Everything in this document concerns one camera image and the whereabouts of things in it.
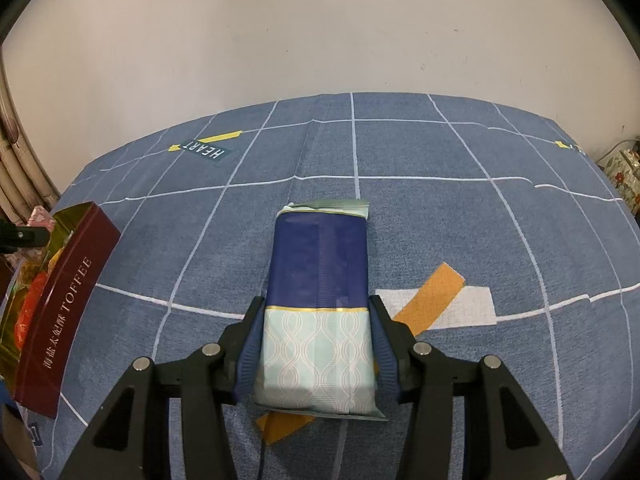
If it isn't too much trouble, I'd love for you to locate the pink candy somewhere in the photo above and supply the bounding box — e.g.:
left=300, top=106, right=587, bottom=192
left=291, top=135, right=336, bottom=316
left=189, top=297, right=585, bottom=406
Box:
left=27, top=205, right=55, bottom=233

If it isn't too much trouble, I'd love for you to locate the navy and mint snack pack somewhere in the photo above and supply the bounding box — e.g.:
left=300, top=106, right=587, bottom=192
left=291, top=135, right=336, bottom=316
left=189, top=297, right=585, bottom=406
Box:
left=254, top=200, right=384, bottom=420

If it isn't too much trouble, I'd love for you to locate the beige patterned curtain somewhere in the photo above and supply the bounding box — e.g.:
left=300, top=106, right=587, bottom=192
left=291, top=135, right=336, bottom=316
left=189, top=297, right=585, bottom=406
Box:
left=0, top=63, right=60, bottom=224

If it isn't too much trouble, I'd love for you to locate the gold toffee tin box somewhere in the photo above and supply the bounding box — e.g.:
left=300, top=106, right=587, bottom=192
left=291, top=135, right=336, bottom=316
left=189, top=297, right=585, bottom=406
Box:
left=1, top=202, right=120, bottom=418

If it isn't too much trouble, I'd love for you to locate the orange tape strip right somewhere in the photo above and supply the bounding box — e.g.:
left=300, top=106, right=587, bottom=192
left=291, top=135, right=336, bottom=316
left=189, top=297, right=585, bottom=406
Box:
left=254, top=261, right=468, bottom=447

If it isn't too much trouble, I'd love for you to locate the blue grid tablecloth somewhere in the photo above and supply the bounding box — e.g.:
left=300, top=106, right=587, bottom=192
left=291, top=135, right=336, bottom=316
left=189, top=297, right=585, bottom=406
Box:
left=37, top=93, right=639, bottom=479

